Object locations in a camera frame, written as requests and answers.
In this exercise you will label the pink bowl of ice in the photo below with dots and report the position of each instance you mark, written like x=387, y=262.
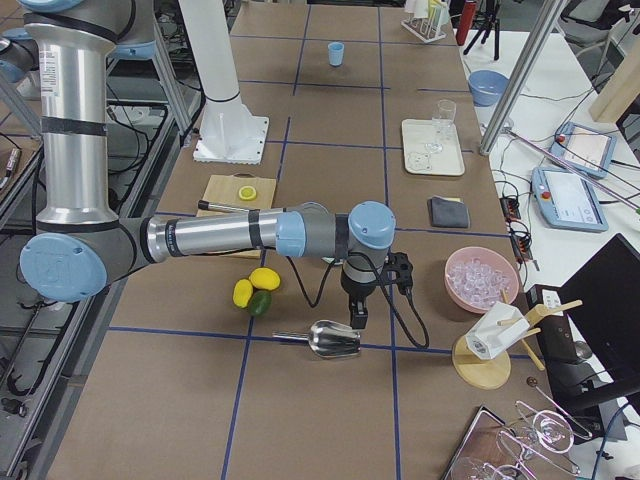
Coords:
x=476, y=278

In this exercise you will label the wooden mug tree stand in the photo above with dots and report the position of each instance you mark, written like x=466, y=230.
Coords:
x=492, y=374

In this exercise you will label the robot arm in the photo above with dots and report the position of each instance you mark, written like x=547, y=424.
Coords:
x=87, y=239

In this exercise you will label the white bear tray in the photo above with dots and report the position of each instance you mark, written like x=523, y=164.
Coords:
x=416, y=158

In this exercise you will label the far teach pendant tablet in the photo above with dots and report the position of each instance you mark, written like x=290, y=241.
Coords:
x=588, y=150

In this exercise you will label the red cylinder bottle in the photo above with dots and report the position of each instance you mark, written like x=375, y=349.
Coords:
x=465, y=21

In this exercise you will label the yellow lemon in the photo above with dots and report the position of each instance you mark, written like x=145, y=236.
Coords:
x=264, y=278
x=242, y=293

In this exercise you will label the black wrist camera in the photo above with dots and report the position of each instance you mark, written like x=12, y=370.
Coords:
x=398, y=271

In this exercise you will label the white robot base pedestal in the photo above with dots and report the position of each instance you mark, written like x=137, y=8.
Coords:
x=228, y=132

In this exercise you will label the grey folded cloth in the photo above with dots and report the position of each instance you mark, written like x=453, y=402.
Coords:
x=448, y=213

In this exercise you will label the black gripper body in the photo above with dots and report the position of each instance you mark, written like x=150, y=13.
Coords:
x=356, y=293

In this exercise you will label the white paper carton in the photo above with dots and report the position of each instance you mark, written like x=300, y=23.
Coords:
x=497, y=330

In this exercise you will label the half lemon slice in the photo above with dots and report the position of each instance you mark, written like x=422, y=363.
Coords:
x=247, y=193

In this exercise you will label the aluminium frame post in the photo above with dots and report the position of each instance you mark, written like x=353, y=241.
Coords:
x=543, y=26

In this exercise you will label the teach pendant tablet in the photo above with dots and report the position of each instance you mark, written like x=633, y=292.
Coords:
x=566, y=201
x=588, y=150

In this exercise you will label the steel knife handle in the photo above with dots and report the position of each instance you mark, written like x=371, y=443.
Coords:
x=219, y=207

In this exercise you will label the blue bowl with fork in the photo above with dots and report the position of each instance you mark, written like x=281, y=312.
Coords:
x=487, y=87

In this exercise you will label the white wire cup rack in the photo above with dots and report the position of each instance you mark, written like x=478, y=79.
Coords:
x=426, y=19

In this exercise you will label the near teach pendant tablet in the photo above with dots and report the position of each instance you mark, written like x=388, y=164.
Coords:
x=566, y=201

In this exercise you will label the light blue plastic cup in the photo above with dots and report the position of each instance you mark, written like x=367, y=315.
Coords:
x=335, y=53

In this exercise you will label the green lime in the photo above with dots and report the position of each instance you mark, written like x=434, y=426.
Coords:
x=259, y=303

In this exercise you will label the clear wine glass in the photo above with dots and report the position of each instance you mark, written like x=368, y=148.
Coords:
x=442, y=126

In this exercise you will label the metal ice scoop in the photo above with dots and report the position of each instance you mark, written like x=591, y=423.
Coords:
x=327, y=339

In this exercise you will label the wooden cutting board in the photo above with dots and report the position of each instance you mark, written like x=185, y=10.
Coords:
x=224, y=188

